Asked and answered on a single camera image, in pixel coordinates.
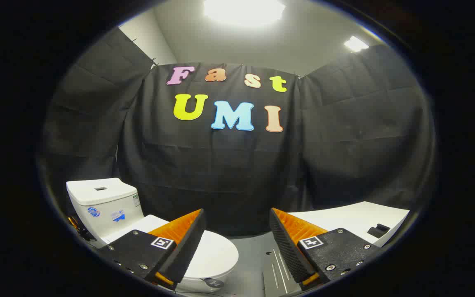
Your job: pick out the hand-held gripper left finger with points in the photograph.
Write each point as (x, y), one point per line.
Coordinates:
(186, 247)

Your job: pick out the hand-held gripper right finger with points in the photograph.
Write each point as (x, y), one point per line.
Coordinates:
(287, 247)

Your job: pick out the white toilet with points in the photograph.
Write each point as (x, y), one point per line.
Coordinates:
(105, 206)

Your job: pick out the dark round tag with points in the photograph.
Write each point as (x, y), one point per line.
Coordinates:
(214, 283)

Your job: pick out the white board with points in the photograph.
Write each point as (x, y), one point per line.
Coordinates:
(353, 218)

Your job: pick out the black backdrop cloth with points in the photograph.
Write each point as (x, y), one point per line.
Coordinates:
(221, 173)

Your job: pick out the orange black object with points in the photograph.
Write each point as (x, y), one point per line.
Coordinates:
(80, 231)

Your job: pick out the small ceiling light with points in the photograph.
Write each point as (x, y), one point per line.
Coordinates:
(356, 43)

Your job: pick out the large ceiling light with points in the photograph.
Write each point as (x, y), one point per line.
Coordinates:
(243, 10)

